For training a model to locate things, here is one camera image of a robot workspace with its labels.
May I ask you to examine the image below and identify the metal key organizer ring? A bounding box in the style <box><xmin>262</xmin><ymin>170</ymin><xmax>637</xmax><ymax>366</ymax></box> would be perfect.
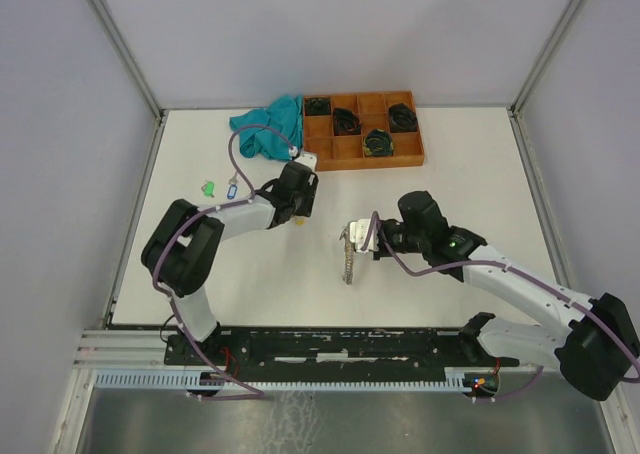
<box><xmin>337</xmin><ymin>226</ymin><xmax>357</xmax><ymax>286</ymax></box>

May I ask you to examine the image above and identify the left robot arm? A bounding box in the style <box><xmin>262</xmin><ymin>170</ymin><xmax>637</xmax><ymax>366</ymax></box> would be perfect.
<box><xmin>141</xmin><ymin>161</ymin><xmax>318</xmax><ymax>364</ymax></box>

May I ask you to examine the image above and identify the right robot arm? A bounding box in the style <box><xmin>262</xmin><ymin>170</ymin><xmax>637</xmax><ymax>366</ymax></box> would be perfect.
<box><xmin>340</xmin><ymin>191</ymin><xmax>639</xmax><ymax>401</ymax></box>

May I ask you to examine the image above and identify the blue tag key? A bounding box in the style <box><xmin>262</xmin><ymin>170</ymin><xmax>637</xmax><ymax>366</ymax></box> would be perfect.
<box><xmin>226</xmin><ymin>172</ymin><xmax>238</xmax><ymax>200</ymax></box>

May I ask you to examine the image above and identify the teal cloth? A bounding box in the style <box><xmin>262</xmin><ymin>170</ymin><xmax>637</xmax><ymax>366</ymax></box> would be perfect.
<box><xmin>229</xmin><ymin>95</ymin><xmax>303</xmax><ymax>161</ymax></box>

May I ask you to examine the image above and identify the rolled black orange sock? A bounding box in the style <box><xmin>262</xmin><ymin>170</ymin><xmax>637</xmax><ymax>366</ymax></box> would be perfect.
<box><xmin>332</xmin><ymin>107</ymin><xmax>362</xmax><ymax>136</ymax></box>

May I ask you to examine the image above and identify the wooden compartment tray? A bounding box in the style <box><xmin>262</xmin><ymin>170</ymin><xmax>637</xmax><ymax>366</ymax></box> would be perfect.
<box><xmin>302</xmin><ymin>91</ymin><xmax>425</xmax><ymax>171</ymax></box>

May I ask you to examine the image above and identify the rolled dark sock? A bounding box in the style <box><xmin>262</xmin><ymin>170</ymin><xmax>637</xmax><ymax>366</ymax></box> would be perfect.
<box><xmin>304</xmin><ymin>96</ymin><xmax>332</xmax><ymax>117</ymax></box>

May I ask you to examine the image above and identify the green tag key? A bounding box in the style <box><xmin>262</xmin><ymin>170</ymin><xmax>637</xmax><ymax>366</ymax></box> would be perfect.
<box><xmin>201</xmin><ymin>181</ymin><xmax>215</xmax><ymax>198</ymax></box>

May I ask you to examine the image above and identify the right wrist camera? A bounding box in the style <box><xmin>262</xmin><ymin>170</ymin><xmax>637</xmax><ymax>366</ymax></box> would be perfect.
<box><xmin>347</xmin><ymin>218</ymin><xmax>377</xmax><ymax>241</ymax></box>

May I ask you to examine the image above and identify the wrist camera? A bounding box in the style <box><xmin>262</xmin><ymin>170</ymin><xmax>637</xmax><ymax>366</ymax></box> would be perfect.
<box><xmin>292</xmin><ymin>149</ymin><xmax>318</xmax><ymax>171</ymax></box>
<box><xmin>347</xmin><ymin>218</ymin><xmax>377</xmax><ymax>241</ymax></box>

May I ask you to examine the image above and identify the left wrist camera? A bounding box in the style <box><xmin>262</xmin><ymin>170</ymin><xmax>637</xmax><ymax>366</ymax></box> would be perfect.
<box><xmin>292</xmin><ymin>149</ymin><xmax>318</xmax><ymax>171</ymax></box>

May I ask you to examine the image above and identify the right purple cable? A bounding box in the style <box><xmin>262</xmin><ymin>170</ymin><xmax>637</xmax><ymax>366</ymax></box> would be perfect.
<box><xmin>359</xmin><ymin>211</ymin><xmax>640</xmax><ymax>380</ymax></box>

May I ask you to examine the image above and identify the purple cable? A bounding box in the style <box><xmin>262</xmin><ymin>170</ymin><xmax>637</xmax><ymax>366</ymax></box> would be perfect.
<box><xmin>152</xmin><ymin>126</ymin><xmax>301</xmax><ymax>403</ymax></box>
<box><xmin>359</xmin><ymin>211</ymin><xmax>640</xmax><ymax>380</ymax></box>

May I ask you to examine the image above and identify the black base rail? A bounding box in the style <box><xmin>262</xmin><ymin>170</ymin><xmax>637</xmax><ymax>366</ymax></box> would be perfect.
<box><xmin>164</xmin><ymin>311</ymin><xmax>521</xmax><ymax>381</ymax></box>

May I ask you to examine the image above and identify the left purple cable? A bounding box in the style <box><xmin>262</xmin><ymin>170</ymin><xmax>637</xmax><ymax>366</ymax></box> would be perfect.
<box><xmin>152</xmin><ymin>126</ymin><xmax>301</xmax><ymax>403</ymax></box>

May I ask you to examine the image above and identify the white cable duct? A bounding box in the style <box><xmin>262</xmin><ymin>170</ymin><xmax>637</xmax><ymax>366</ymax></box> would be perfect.
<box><xmin>94</xmin><ymin>369</ymin><xmax>471</xmax><ymax>393</ymax></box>

